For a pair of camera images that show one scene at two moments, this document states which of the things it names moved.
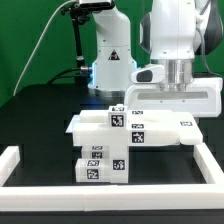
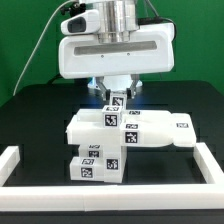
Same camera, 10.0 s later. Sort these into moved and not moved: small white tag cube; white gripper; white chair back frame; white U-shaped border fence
Moved: small white tag cube; white gripper
Not moved: white U-shaped border fence; white chair back frame
